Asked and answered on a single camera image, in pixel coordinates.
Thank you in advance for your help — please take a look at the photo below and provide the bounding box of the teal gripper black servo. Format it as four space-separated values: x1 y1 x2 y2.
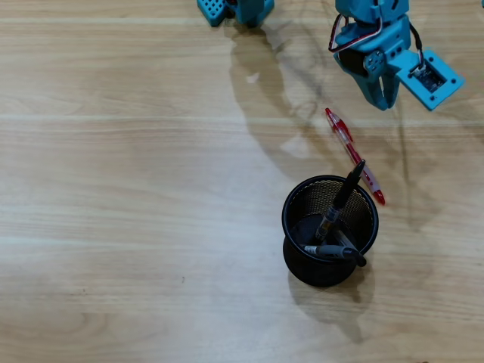
334 14 412 111

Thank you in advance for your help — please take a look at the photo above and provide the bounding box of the red white black servo wire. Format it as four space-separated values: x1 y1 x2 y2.
327 13 390 54

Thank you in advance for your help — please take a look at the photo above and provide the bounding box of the black mesh pen holder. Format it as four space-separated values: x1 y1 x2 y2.
281 175 380 288

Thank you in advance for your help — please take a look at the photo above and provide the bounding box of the red retractable pen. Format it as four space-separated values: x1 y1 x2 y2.
324 107 386 206

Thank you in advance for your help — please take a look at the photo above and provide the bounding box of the clear capped pen black grip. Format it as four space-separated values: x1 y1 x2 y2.
328 228 360 253

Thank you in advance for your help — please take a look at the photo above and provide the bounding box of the black retractable pen black grip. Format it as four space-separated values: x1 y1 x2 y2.
315 159 367 243

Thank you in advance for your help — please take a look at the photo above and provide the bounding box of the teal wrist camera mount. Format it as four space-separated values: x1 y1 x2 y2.
395 48 466 112

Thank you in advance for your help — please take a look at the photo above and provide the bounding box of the black camera cable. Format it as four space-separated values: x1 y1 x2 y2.
410 24 427 71

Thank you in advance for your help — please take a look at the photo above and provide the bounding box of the black pen grey grip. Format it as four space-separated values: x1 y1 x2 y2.
302 244 368 268

